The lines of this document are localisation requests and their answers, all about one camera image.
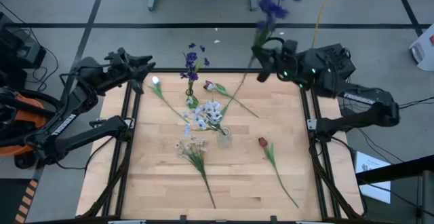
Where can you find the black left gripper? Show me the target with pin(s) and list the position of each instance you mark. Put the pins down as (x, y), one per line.
(118, 66)

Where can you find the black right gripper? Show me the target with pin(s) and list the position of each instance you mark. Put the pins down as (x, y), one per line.
(288, 61)

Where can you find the purple artificial flower spray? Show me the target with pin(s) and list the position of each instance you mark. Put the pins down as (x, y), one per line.
(191, 57)
(271, 10)

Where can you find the red artificial tulip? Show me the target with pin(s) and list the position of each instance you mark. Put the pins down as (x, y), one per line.
(262, 142)
(207, 86)

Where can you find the white artificial flower spray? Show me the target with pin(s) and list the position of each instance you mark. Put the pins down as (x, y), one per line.
(208, 113)
(195, 151)

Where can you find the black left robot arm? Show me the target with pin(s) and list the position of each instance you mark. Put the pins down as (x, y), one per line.
(64, 125)

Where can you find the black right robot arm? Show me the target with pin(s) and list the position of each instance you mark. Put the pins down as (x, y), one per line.
(359, 98)

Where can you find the green glass vase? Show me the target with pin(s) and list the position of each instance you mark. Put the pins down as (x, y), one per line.
(192, 102)

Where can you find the clear ribbed glass vase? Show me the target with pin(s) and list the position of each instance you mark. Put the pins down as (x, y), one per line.
(224, 139)

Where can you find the black perforated computer tower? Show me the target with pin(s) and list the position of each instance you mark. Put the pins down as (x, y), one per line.
(344, 61)

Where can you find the black equipment box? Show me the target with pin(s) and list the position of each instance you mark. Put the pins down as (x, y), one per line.
(20, 52)

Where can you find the orange black shop vacuum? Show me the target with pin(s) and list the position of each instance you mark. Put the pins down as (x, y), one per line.
(25, 115)

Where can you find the white plastic housing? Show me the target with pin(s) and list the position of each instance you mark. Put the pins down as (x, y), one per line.
(424, 52)

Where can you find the black metal beam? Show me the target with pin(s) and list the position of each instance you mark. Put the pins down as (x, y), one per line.
(396, 171)

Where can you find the printed paper sheet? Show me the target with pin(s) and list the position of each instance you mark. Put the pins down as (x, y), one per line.
(376, 191)

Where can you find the silver frame bracket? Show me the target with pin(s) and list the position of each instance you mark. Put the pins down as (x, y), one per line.
(310, 222)
(127, 222)

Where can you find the black frame clamp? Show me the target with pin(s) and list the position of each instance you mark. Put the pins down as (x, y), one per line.
(183, 219)
(273, 219)

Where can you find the grey metal post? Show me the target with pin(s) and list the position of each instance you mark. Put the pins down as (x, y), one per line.
(427, 200)

